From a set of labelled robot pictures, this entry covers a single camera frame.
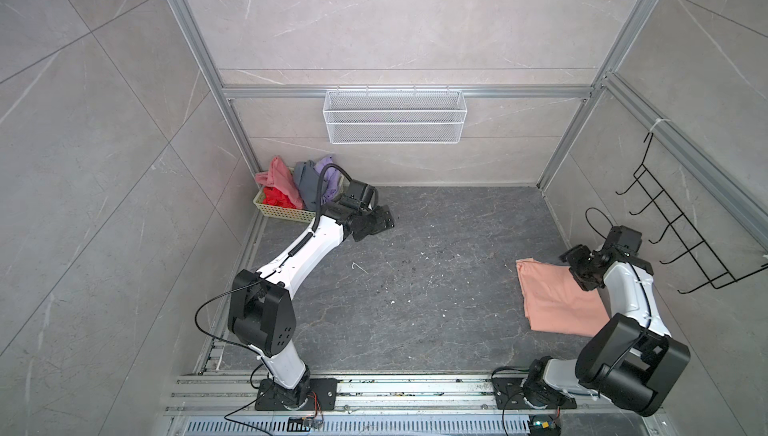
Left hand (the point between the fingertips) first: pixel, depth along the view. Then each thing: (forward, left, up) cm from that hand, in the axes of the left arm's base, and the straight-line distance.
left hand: (384, 217), depth 86 cm
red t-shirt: (+15, +37, -6) cm, 40 cm away
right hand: (-12, -53, -7) cm, 55 cm away
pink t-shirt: (+24, +37, -6) cm, 44 cm away
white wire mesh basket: (+36, -3, +10) cm, 37 cm away
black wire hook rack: (-23, -68, +12) cm, 73 cm away
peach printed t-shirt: (-20, -51, -18) cm, 58 cm away
